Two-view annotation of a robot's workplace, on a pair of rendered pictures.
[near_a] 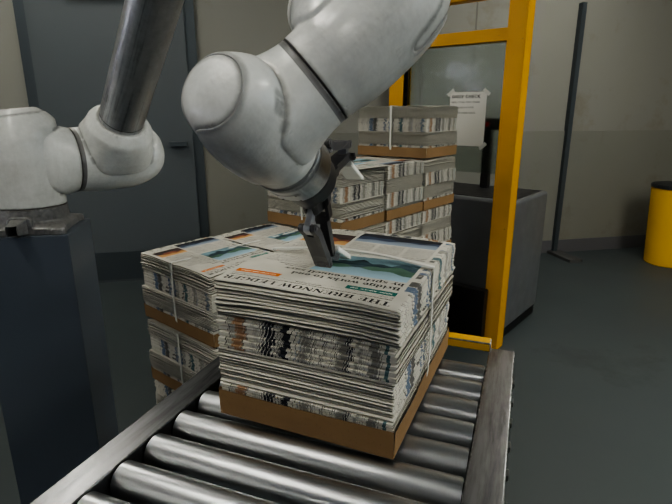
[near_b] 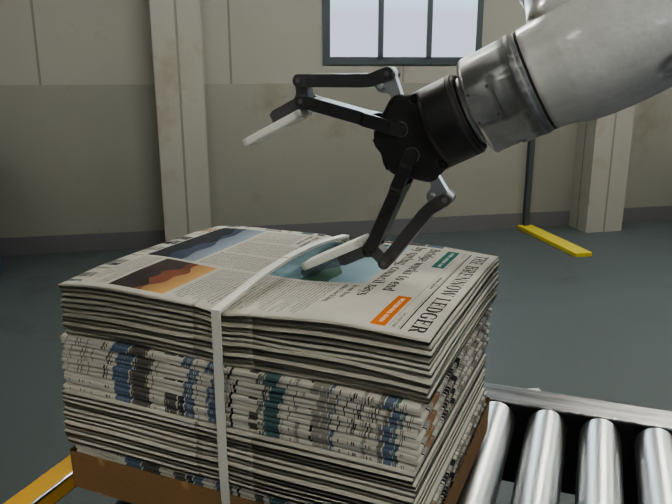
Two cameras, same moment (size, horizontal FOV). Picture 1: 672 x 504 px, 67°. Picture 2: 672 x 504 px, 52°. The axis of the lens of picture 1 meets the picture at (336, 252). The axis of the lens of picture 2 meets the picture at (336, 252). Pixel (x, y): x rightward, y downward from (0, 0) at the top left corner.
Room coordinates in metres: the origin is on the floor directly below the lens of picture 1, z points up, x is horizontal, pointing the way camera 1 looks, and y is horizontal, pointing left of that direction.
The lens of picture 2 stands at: (0.77, 0.66, 1.23)
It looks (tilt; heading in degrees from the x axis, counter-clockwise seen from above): 15 degrees down; 270
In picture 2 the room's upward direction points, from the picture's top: straight up
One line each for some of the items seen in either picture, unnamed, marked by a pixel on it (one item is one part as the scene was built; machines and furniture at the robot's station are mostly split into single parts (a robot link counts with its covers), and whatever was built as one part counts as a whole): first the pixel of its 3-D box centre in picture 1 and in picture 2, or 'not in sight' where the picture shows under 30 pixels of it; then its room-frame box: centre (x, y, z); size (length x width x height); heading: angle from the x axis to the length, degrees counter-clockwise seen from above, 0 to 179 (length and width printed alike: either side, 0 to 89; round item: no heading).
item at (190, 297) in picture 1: (305, 327); not in sight; (1.89, 0.12, 0.42); 1.17 x 0.39 x 0.83; 140
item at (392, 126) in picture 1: (403, 239); not in sight; (2.45, -0.34, 0.65); 0.39 x 0.30 x 1.29; 50
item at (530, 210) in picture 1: (470, 252); not in sight; (3.07, -0.85, 0.40); 0.70 x 0.55 x 0.80; 50
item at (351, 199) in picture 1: (325, 194); not in sight; (1.99, 0.04, 0.95); 0.38 x 0.29 x 0.23; 51
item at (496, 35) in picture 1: (456, 39); not in sight; (2.78, -0.62, 1.62); 0.75 x 0.06 x 0.06; 50
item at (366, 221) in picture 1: (325, 216); not in sight; (1.99, 0.04, 0.86); 0.38 x 0.29 x 0.04; 51
